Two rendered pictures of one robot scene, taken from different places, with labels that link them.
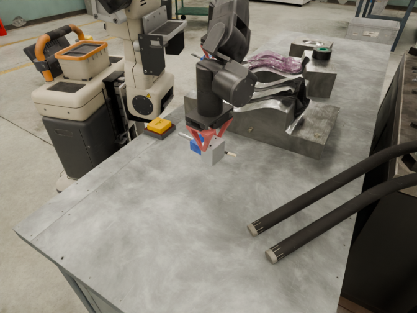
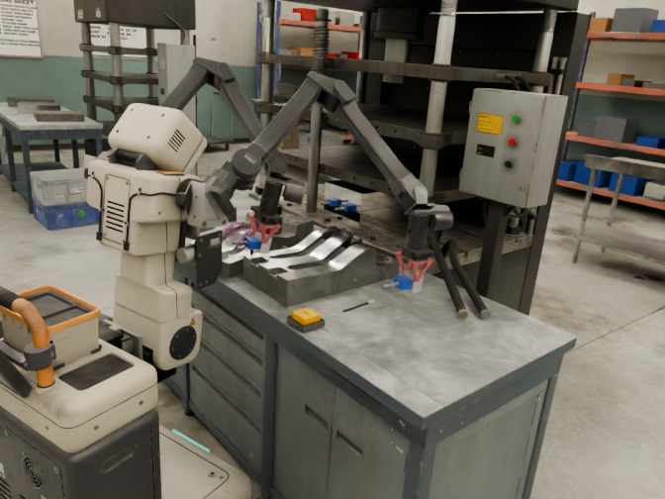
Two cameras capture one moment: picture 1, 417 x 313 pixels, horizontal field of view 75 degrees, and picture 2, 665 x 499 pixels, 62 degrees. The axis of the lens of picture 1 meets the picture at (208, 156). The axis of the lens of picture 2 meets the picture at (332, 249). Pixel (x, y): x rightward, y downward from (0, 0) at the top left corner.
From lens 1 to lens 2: 1.58 m
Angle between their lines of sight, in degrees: 64
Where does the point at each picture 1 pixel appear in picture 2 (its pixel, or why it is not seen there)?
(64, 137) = (116, 470)
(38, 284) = not seen: outside the picture
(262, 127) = (360, 271)
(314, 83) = (302, 235)
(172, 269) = (485, 349)
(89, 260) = (471, 378)
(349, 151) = not seen: hidden behind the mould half
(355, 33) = (58, 193)
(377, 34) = not seen: hidden behind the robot
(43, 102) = (98, 411)
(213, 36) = (420, 195)
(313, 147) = (394, 267)
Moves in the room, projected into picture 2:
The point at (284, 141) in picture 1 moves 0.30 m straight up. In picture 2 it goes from (376, 274) to (384, 191)
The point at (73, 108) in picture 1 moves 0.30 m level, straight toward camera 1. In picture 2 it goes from (151, 388) to (276, 383)
